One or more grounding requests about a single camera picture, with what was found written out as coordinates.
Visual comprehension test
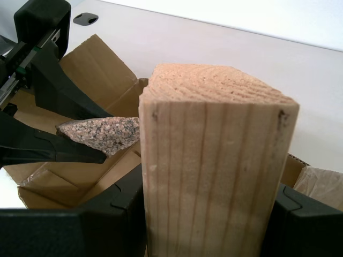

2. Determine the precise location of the open cardboard box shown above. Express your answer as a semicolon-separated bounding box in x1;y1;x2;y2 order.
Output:
2;33;343;210

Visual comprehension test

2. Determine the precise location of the light wooden block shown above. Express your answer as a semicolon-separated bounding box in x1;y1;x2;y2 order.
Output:
138;63;301;257

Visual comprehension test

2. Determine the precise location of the pinkish granite rock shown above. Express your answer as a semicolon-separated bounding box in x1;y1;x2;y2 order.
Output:
54;115;141;159

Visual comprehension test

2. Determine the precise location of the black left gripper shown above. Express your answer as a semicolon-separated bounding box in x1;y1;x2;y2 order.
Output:
0;0;116;165

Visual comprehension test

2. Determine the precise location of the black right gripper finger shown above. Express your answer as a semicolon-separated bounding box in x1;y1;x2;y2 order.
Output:
258;183;343;257
0;163;148;257

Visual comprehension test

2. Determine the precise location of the black oval table grommet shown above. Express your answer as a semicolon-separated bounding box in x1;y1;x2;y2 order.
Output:
72;11;99;27

